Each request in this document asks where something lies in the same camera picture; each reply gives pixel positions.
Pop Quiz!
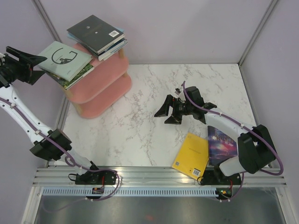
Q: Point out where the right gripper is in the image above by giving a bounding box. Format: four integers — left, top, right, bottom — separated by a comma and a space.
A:
154, 94, 193, 125

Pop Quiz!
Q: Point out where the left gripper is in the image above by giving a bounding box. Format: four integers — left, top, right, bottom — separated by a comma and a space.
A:
0, 47, 47, 86

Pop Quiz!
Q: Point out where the pale grey G book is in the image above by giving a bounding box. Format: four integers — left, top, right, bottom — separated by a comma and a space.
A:
38, 41, 93, 81

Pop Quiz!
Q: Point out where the yellow book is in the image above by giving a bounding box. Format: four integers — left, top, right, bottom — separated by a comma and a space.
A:
172, 133, 209, 181

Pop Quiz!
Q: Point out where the light blue book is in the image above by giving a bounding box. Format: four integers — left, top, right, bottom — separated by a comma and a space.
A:
67, 27, 125, 53

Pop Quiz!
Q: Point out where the green secret garden book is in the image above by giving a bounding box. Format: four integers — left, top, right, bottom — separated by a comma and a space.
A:
46, 63, 94, 90

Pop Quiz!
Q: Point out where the purple Robinson Crusoe book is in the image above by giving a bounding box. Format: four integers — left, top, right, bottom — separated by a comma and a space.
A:
207, 126, 238, 166

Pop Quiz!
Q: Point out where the teal 20000 Leagues book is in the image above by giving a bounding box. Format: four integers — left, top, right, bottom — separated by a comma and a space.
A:
98, 38, 128, 61

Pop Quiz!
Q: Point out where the black hardcover book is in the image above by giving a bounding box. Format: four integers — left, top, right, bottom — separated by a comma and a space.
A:
67, 15, 125, 53

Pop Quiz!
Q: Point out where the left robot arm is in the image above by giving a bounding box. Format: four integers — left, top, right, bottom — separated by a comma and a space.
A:
0, 46, 102, 185

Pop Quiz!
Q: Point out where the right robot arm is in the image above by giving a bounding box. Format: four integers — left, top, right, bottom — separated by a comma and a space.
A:
154, 86, 277, 184

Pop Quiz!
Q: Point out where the pink three-tier shelf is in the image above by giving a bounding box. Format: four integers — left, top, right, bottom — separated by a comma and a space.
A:
64, 48, 132, 119

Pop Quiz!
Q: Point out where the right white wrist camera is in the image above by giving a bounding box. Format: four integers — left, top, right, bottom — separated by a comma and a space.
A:
175, 87, 183, 96

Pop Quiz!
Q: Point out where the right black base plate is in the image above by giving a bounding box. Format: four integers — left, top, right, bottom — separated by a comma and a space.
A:
197, 170, 242, 186

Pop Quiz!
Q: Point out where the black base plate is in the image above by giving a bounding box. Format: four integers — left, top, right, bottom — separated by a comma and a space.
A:
75, 170, 117, 186
197, 170, 242, 186

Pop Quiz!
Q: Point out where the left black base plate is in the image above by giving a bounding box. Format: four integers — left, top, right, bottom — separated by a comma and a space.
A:
75, 170, 117, 186

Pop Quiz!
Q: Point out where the aluminium front rail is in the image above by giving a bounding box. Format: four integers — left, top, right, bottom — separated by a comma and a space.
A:
33, 165, 287, 188

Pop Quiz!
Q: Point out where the white slotted cable duct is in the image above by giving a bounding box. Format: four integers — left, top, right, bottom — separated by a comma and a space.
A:
43, 187, 218, 197

